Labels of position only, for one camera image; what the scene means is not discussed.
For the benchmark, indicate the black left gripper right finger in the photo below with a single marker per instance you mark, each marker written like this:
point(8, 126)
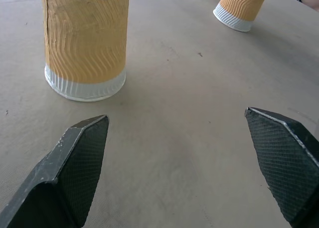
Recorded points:
point(286, 163)

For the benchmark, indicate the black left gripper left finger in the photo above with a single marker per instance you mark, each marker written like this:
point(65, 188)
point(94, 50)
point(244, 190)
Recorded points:
point(62, 178)

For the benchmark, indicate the orange ripple paper cup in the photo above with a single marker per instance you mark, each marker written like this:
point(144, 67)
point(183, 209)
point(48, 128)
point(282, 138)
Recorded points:
point(239, 9)
point(86, 43)

